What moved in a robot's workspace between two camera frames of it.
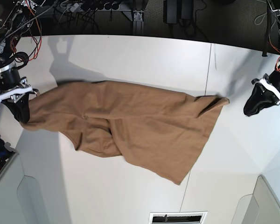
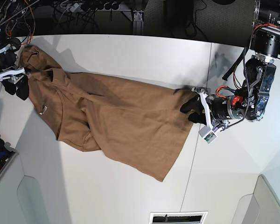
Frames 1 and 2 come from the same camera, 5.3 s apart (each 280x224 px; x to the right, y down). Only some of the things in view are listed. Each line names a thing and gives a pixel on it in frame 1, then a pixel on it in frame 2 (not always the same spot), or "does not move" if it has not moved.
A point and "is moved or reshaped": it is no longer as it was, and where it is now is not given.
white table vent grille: x=188 y=217 does not move
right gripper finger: x=260 y=97 to x=195 y=104
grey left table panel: x=31 y=189 does not move
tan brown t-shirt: x=162 y=129 is moved or reshaped
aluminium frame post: x=138 y=26 does not move
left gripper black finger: x=20 y=108 to x=23 y=89
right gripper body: x=277 y=82 to x=220 y=110
